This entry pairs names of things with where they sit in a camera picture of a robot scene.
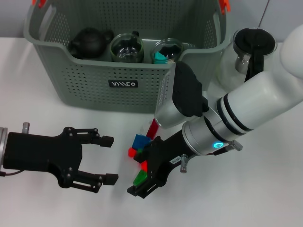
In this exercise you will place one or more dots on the silver left wrist post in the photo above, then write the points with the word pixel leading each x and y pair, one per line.
pixel 25 126

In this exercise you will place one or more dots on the large red toy brick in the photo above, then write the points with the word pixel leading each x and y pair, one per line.
pixel 144 166

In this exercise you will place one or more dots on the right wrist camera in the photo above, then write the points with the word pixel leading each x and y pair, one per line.
pixel 184 94

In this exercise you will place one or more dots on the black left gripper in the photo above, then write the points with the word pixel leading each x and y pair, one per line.
pixel 45 153

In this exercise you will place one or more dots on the tiny red toy brick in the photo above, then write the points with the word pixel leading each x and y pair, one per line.
pixel 131 152

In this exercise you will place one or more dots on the silver right wrist post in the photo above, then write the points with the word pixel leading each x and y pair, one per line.
pixel 183 163

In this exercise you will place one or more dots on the glass teacup with black holder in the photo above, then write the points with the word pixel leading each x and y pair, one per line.
pixel 126 48

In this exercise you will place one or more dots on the blue toy brick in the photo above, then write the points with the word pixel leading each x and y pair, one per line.
pixel 139 141

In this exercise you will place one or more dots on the dark green toy brick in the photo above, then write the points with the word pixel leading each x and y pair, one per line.
pixel 139 150

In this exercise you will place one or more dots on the teal toy brick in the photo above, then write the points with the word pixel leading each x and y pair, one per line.
pixel 159 58

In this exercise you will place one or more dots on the dark red toy brick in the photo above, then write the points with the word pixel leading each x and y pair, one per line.
pixel 152 130

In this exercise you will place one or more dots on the glass jar with teal bricks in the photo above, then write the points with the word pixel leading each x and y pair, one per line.
pixel 170 46

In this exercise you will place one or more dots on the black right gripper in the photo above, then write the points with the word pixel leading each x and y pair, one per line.
pixel 165 156

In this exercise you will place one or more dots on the black clay teapot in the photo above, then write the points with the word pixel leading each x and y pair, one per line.
pixel 88 42

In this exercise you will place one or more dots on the silver wrist post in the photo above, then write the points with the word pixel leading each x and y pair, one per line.
pixel 183 163
pixel 25 126

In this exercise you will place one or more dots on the flat green toy brick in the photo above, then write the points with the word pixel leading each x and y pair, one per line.
pixel 140 178

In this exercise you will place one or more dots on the grey-green perforated storage bin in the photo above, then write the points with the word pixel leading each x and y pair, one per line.
pixel 94 78

